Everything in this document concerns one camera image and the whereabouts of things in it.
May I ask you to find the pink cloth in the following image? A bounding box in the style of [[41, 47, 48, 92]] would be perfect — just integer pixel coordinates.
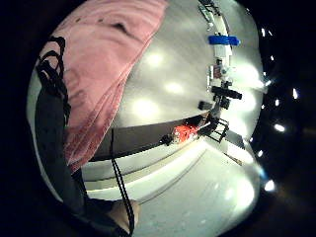
[[39, 0, 170, 174]]

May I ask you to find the small black knob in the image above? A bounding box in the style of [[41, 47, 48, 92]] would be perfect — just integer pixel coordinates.
[[160, 133, 175, 146]]

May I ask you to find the red object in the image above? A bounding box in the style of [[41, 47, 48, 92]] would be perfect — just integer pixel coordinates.
[[172, 123, 200, 144]]

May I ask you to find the small black box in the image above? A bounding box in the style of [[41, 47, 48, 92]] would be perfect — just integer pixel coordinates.
[[197, 100, 214, 112]]

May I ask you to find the black cable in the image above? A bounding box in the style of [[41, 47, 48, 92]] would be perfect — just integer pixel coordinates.
[[109, 127, 136, 237]]

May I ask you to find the black metal frame stand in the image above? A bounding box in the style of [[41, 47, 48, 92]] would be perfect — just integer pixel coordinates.
[[198, 116, 230, 143]]

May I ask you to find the black camera on mount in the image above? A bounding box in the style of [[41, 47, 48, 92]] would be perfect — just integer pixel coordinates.
[[210, 84, 244, 101]]

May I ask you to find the grey device with cables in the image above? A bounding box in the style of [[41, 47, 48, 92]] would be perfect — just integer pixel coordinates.
[[197, 0, 222, 25]]

